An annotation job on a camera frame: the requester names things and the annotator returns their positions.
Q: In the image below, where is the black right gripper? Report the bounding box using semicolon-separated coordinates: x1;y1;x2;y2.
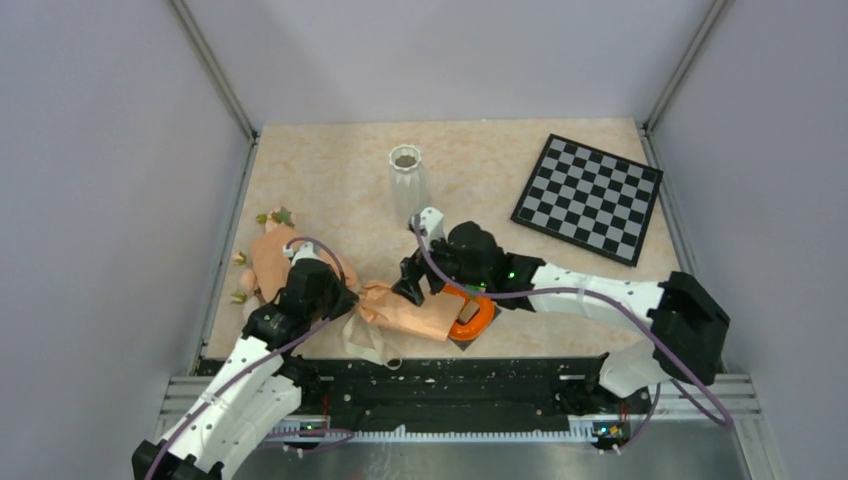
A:
392;227;489;307

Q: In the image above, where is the orange paper flower bouquet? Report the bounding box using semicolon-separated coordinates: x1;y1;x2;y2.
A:
233;217;464;341

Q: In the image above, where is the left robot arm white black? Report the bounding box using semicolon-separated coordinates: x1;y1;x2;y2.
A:
131;258;358;479

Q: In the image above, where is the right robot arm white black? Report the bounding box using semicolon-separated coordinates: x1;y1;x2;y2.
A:
392;211;730;412

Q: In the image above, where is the white ribbed vase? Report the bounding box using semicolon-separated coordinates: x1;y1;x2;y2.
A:
389;144;431;228

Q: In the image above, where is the tan wooden block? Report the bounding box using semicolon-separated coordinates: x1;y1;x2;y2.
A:
457;300;479;325

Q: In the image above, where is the black grey checkerboard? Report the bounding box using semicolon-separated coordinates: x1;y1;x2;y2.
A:
511;134;664;267

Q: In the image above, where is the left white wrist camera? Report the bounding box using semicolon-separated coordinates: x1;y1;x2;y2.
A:
283;241;321;266

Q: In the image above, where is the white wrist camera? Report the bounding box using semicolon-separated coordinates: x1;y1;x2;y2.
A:
408;207;445;249
283;241;321;266

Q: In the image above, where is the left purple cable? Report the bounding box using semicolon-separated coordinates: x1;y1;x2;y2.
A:
142;237;352;480

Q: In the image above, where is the purple cable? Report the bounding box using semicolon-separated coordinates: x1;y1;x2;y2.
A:
142;237;352;480
410;215;735;429

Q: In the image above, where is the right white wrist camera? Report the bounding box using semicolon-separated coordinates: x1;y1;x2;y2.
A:
408;207;445;249

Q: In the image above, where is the orange plastic ring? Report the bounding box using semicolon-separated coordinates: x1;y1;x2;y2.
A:
447;284;497;343

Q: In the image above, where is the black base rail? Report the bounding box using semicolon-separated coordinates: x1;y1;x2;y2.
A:
296;357;651;434

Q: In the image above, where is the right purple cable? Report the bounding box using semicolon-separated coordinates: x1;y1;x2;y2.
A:
410;215;735;429

